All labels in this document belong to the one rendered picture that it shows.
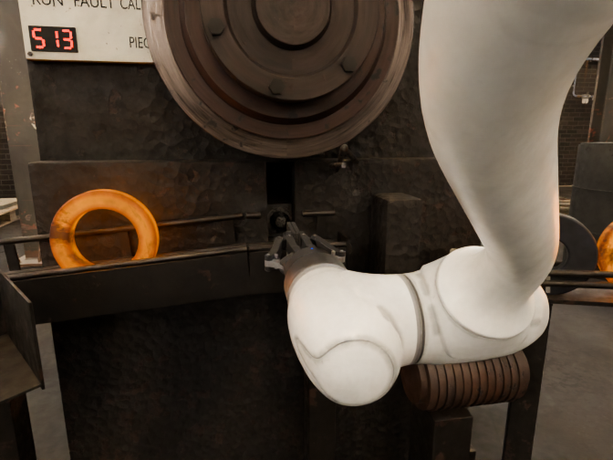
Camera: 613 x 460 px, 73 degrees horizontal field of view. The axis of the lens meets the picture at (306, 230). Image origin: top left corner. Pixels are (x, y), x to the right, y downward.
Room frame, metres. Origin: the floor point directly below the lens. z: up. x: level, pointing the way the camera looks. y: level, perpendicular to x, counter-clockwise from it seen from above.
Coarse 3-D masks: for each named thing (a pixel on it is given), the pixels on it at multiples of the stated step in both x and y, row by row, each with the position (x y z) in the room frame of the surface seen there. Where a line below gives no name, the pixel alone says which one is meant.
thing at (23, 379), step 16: (0, 272) 0.60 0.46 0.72; (0, 288) 0.61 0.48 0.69; (16, 288) 0.53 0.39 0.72; (0, 304) 0.62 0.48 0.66; (16, 304) 0.53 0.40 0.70; (32, 304) 0.48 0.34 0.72; (0, 320) 0.62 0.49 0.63; (16, 320) 0.55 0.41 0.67; (32, 320) 0.48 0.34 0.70; (0, 336) 0.61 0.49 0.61; (16, 336) 0.56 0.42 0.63; (32, 336) 0.48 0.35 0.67; (0, 352) 0.56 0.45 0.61; (16, 352) 0.56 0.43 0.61; (32, 352) 0.50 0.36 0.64; (0, 368) 0.52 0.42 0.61; (16, 368) 0.52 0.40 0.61; (32, 368) 0.51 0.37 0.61; (0, 384) 0.48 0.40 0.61; (16, 384) 0.48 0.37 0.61; (32, 384) 0.48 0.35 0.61; (0, 400) 0.45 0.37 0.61
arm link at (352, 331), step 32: (320, 288) 0.41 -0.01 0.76; (352, 288) 0.41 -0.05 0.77; (384, 288) 0.41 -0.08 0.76; (288, 320) 0.43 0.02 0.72; (320, 320) 0.37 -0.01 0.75; (352, 320) 0.36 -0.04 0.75; (384, 320) 0.37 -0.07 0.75; (416, 320) 0.39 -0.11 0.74; (320, 352) 0.34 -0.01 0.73; (352, 352) 0.34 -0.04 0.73; (384, 352) 0.34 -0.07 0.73; (416, 352) 0.39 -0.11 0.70; (320, 384) 0.34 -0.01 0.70; (352, 384) 0.33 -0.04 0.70; (384, 384) 0.34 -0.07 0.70
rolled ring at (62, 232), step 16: (96, 192) 0.74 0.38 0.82; (112, 192) 0.75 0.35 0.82; (64, 208) 0.73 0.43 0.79; (80, 208) 0.74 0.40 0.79; (96, 208) 0.74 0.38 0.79; (112, 208) 0.75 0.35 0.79; (128, 208) 0.75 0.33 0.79; (144, 208) 0.77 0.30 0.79; (64, 224) 0.73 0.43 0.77; (144, 224) 0.75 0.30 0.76; (64, 240) 0.73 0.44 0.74; (144, 240) 0.75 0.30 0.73; (64, 256) 0.73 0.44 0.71; (80, 256) 0.75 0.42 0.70; (144, 256) 0.75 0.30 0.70
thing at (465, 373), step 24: (504, 360) 0.71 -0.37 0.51; (408, 384) 0.72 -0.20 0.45; (432, 384) 0.66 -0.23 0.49; (456, 384) 0.67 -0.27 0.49; (480, 384) 0.68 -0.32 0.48; (504, 384) 0.68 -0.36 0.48; (432, 408) 0.68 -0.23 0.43; (456, 408) 0.69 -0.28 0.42; (432, 432) 0.68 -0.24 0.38; (456, 432) 0.68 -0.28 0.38; (432, 456) 0.68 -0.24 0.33; (456, 456) 0.68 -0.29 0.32
